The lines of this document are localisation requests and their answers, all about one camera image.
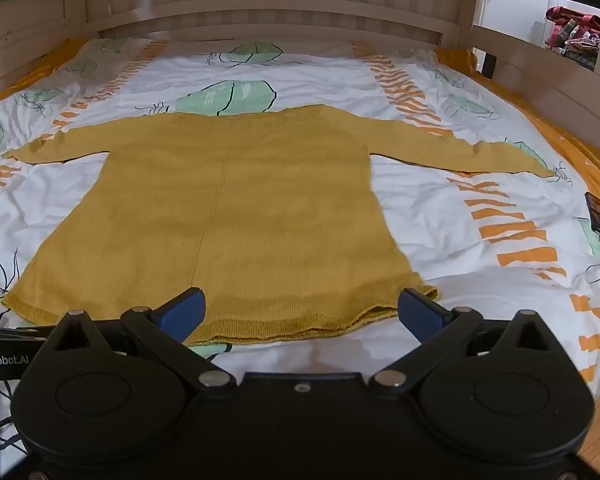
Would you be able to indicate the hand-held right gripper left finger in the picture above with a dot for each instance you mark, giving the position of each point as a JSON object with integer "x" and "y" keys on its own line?
{"x": 182, "y": 312}

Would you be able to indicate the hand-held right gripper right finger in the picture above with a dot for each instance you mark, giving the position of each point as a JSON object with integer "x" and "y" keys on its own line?
{"x": 422, "y": 312}

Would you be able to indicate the yellow towel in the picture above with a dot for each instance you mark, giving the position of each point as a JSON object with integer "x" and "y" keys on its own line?
{"x": 230, "y": 200}

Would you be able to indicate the pile of red patterned clothes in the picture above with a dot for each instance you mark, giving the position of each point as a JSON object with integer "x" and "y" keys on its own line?
{"x": 575, "y": 35}

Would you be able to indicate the white leaf-print duvet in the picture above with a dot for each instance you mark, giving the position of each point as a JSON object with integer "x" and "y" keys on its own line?
{"x": 480, "y": 240}

